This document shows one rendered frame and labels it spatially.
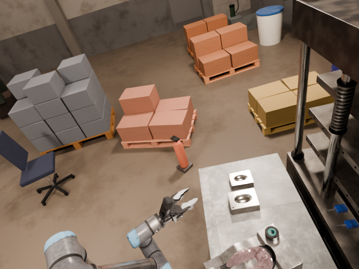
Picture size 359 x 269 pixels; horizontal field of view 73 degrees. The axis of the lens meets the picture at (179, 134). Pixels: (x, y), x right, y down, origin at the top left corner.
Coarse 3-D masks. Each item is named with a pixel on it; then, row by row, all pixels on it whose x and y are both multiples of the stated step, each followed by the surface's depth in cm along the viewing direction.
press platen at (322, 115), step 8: (328, 104) 169; (312, 112) 167; (320, 112) 165; (328, 112) 163; (320, 120) 159; (328, 120) 157; (352, 120) 152; (320, 128) 160; (328, 128) 152; (352, 128) 147; (328, 136) 152; (344, 136) 144; (352, 136) 143; (344, 144) 140; (352, 144) 138; (344, 152) 137; (352, 152) 134; (352, 160) 131
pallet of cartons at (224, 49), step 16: (208, 32) 519; (224, 32) 495; (240, 32) 497; (192, 48) 522; (208, 48) 502; (224, 48) 510; (240, 48) 489; (256, 48) 484; (208, 64) 479; (224, 64) 486; (240, 64) 494; (256, 64) 501; (208, 80) 498
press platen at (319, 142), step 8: (312, 136) 184; (320, 136) 182; (312, 144) 179; (320, 144) 176; (328, 144) 174; (320, 152) 171; (320, 160) 171; (344, 160) 161; (336, 168) 158; (344, 168) 156; (352, 168) 155; (336, 176) 153; (344, 176) 152; (352, 176) 151; (344, 184) 148; (352, 184) 147; (344, 192) 147; (352, 192) 143; (352, 200) 140
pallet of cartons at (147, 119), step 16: (128, 96) 387; (144, 96) 374; (128, 112) 399; (144, 112) 394; (160, 112) 381; (176, 112) 370; (192, 112) 403; (128, 128) 372; (144, 128) 366; (160, 128) 359; (176, 128) 351; (192, 128) 387; (128, 144) 399; (144, 144) 395; (160, 144) 385
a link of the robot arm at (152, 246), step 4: (152, 240) 114; (148, 244) 112; (152, 244) 113; (156, 244) 115; (140, 248) 113; (144, 248) 112; (148, 248) 112; (152, 248) 111; (156, 248) 112; (144, 252) 112; (148, 252) 110; (148, 256) 110
